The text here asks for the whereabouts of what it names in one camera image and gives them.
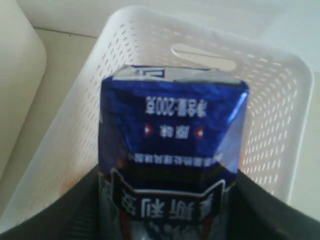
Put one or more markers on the white perforated plastic basket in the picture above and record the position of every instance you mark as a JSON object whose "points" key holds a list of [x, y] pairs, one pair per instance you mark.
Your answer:
{"points": [[280, 92]]}

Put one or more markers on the blue white milk carton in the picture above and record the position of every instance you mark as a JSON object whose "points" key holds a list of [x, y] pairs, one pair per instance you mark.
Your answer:
{"points": [[169, 146]]}

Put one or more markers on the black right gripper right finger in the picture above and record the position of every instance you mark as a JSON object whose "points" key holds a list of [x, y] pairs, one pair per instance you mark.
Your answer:
{"points": [[254, 214]]}

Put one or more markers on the cream plastic bin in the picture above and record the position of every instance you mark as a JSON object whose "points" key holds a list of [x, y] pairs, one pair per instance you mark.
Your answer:
{"points": [[23, 61]]}

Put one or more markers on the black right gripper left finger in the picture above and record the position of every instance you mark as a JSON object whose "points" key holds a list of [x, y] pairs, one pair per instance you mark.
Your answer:
{"points": [[77, 215]]}

